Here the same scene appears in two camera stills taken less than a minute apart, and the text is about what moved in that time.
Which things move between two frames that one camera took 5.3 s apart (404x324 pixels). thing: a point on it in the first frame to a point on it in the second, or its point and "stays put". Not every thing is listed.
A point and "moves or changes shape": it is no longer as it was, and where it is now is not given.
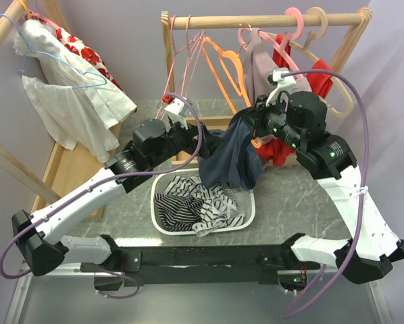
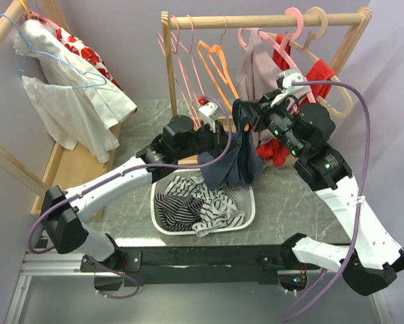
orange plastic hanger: (258, 141) to (218, 56)
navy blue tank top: (236, 162) stays put
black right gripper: (255, 115) stays put
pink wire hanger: (190, 49) moves or changes shape
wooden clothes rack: (169, 21) stays put
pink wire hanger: (175, 52) to (176, 51)
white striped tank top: (218, 209) stays put
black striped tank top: (176, 213) stays put
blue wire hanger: (103, 86) stays put
